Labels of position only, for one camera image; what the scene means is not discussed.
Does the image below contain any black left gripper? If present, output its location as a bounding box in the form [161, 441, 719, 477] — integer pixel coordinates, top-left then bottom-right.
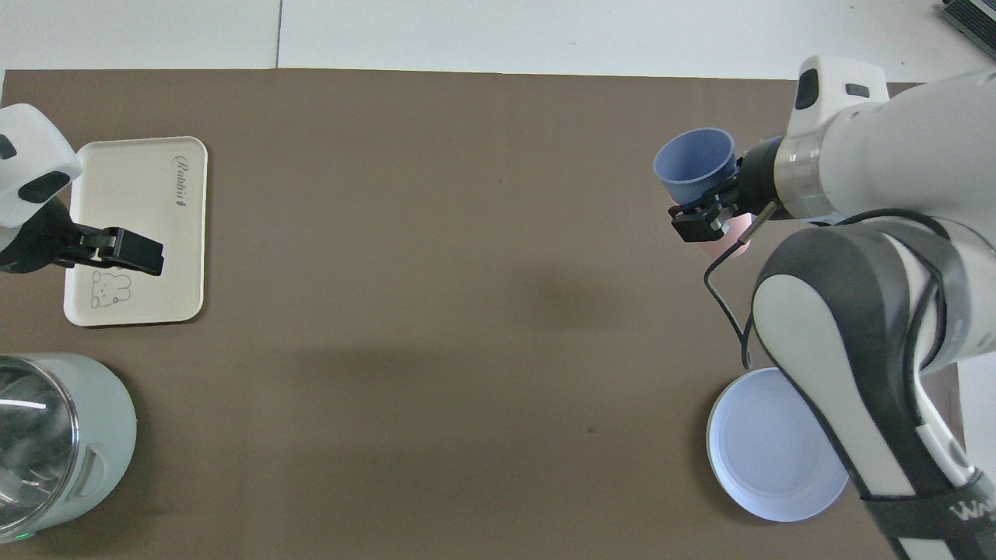
[0, 198, 166, 277]

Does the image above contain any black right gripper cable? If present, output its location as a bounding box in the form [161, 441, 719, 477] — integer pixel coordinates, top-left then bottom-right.
[704, 201, 950, 371]

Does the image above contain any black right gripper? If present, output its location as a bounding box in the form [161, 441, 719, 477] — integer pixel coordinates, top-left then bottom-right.
[668, 137, 784, 244]

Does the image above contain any brown table mat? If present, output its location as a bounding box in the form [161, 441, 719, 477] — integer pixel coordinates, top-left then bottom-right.
[0, 68, 967, 560]

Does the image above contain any blue ribbed cup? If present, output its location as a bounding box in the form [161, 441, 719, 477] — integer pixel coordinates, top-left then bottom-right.
[653, 128, 738, 205]

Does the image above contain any dark grey ribbed device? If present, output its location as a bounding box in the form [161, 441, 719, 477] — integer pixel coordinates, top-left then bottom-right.
[938, 0, 996, 41]

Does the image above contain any pale green metal pot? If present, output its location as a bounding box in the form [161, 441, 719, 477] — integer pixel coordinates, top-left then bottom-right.
[0, 352, 139, 543]

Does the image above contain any cream tray with bear print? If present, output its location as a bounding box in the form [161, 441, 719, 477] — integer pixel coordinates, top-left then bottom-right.
[63, 137, 209, 327]

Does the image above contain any pink cup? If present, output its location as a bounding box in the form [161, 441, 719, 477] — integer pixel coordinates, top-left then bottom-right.
[699, 208, 752, 258]

